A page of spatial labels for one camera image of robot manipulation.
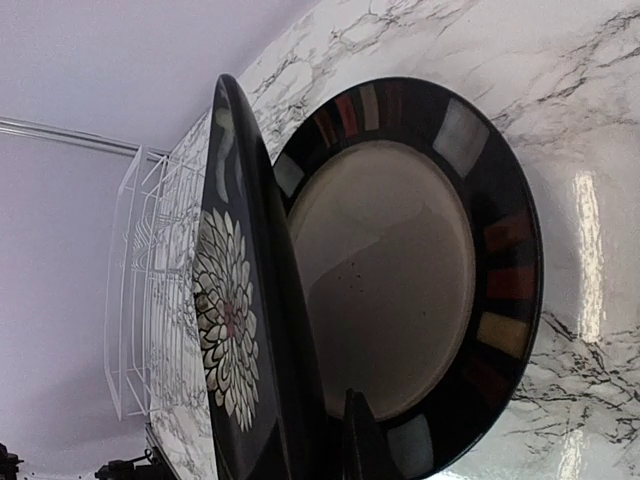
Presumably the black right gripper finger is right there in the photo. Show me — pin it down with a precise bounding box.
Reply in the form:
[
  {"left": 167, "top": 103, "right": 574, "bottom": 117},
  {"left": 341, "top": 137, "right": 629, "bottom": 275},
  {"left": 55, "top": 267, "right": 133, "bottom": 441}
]
[{"left": 342, "top": 389, "right": 400, "bottom": 480}]

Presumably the black square plate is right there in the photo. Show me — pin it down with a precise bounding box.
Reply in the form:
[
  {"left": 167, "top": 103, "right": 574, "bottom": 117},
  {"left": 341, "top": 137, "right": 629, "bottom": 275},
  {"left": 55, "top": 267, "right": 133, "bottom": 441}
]
[{"left": 192, "top": 74, "right": 327, "bottom": 479}]

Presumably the black round plate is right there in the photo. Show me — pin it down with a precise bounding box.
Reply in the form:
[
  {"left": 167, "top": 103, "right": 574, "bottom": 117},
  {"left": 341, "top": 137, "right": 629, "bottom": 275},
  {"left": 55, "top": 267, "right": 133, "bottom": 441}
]
[{"left": 274, "top": 77, "right": 543, "bottom": 479}]

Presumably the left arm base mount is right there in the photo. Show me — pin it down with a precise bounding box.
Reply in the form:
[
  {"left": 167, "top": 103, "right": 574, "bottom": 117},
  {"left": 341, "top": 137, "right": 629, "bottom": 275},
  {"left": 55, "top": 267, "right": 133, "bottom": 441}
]
[{"left": 94, "top": 449, "right": 165, "bottom": 480}]

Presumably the white wire dish rack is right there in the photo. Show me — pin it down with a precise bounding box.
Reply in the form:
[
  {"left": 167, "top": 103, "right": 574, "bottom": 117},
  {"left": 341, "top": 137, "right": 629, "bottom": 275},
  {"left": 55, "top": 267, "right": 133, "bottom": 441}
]
[{"left": 104, "top": 147, "right": 203, "bottom": 420}]

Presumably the left aluminium wall profile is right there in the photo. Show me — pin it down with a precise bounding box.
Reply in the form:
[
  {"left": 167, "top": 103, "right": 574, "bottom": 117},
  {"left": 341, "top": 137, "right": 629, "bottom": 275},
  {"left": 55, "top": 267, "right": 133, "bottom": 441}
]
[{"left": 1, "top": 117, "right": 140, "bottom": 156}]

